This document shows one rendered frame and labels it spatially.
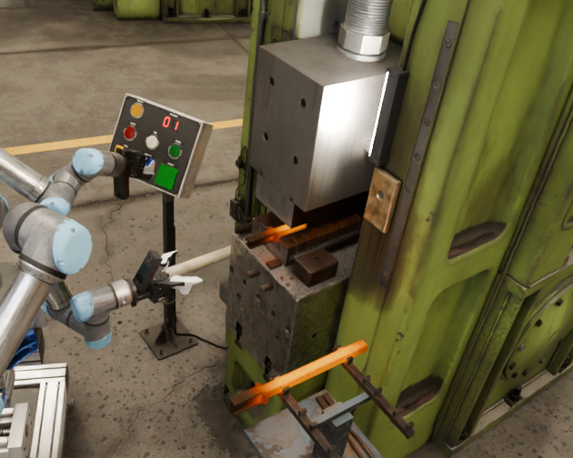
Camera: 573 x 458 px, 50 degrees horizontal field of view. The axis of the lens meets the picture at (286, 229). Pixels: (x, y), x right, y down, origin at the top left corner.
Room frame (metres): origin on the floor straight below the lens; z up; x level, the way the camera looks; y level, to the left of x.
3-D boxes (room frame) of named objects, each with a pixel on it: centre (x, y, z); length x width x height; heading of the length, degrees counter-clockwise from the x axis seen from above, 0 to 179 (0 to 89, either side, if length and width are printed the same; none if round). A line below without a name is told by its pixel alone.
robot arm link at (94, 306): (1.20, 0.49, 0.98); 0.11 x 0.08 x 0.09; 131
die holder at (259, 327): (1.71, -0.15, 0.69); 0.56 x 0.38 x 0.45; 131
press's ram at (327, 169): (1.71, -0.13, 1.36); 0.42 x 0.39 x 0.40; 131
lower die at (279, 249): (1.75, -0.11, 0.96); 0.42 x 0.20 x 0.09; 131
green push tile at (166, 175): (1.82, 0.44, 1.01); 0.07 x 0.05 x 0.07; 66
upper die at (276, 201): (1.75, -0.11, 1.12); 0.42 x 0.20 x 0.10; 131
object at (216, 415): (1.58, 0.09, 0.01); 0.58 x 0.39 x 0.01; 41
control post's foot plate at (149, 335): (1.98, 0.48, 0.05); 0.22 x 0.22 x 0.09; 41
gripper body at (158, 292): (1.30, 0.37, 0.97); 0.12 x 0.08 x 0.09; 131
